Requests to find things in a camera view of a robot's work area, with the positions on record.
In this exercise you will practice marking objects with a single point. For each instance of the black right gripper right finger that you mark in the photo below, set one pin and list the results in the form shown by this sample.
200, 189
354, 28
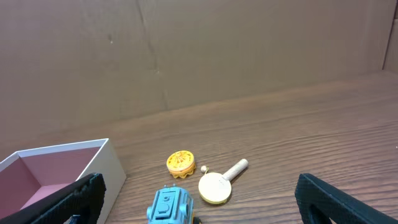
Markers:
322, 203

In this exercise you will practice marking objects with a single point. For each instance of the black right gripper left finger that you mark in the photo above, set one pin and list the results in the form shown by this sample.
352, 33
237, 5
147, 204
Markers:
79, 202

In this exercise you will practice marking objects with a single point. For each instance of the blue yellow toy truck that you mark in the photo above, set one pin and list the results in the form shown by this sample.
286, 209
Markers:
172, 205

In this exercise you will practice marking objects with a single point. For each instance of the yellow round patterned toy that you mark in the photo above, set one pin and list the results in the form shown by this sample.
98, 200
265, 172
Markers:
181, 164

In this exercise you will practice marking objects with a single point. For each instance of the white box pink interior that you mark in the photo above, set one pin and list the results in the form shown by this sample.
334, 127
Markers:
30, 175

